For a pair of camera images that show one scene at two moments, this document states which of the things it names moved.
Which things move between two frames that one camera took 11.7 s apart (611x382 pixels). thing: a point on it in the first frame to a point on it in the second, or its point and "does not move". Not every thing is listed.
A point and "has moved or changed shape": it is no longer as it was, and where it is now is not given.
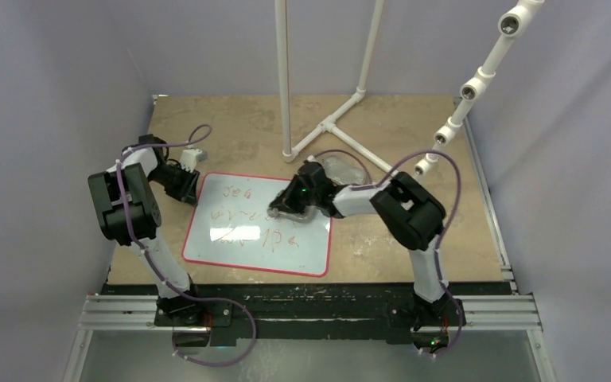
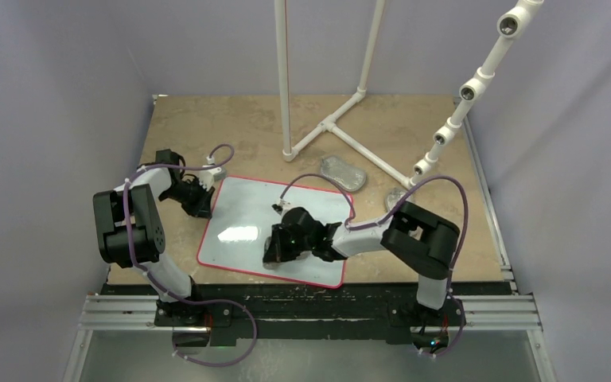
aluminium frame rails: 511,310 does not move
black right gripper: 288,200 to 278,251
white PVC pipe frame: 508,25 does not move
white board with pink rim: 231,225 has moved or changed shape
